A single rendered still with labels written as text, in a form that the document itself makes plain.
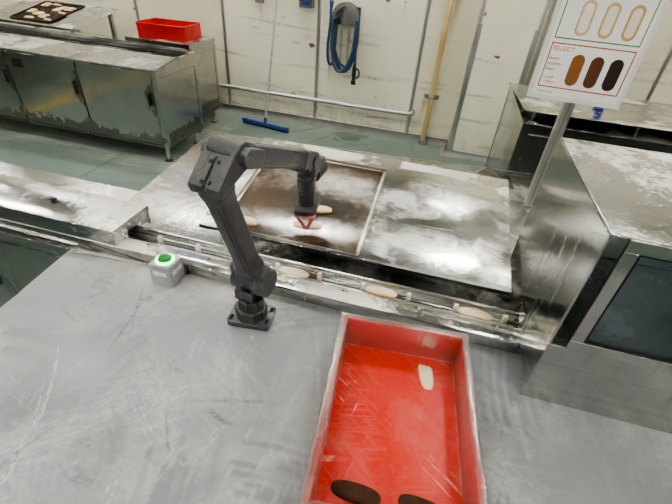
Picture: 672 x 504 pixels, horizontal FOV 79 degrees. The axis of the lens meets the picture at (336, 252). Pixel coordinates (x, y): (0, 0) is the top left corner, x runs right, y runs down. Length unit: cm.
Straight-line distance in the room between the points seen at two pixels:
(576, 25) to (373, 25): 315
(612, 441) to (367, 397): 57
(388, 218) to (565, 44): 89
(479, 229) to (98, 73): 347
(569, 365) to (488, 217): 67
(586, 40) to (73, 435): 192
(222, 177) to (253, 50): 443
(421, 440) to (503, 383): 29
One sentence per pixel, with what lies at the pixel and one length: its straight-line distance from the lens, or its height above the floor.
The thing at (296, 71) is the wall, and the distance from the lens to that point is 505.
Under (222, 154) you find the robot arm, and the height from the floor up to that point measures 134.
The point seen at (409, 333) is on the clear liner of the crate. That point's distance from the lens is 107.
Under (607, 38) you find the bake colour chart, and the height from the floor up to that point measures 150.
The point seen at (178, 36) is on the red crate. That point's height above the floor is 91.
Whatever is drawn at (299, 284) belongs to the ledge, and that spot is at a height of 86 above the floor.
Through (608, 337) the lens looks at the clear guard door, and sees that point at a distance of 104.
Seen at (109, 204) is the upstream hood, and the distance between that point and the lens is 161.
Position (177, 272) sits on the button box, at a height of 86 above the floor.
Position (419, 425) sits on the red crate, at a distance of 102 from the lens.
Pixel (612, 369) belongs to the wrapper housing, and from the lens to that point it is 111.
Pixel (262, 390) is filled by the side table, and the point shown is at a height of 82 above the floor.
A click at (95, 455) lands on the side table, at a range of 104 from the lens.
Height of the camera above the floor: 167
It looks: 36 degrees down
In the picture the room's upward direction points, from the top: 5 degrees clockwise
